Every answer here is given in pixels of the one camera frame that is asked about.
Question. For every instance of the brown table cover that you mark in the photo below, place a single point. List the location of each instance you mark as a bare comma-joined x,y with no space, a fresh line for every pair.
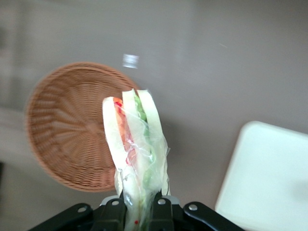
204,60

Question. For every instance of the clear tape patch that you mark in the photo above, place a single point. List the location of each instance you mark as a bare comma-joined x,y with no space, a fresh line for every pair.
130,61

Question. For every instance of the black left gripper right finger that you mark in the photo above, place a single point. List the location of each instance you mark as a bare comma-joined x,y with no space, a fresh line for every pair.
163,216

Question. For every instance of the beige plastic tray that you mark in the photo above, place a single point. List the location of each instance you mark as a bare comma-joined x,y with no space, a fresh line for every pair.
267,173

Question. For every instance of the triangle sandwich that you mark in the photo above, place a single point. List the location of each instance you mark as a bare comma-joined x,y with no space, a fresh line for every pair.
134,134

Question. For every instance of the brown round wicker basket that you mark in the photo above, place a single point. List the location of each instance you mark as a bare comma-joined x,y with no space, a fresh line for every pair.
67,130

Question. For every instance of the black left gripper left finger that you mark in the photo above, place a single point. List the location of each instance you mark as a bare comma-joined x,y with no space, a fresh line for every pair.
106,216

